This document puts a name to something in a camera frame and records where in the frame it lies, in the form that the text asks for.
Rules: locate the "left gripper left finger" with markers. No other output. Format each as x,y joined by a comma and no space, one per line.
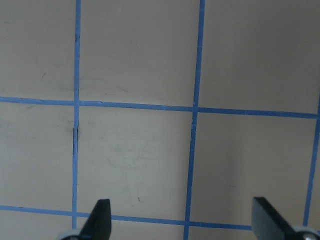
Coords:
98,226

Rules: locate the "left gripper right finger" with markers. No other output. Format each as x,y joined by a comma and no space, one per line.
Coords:
268,224

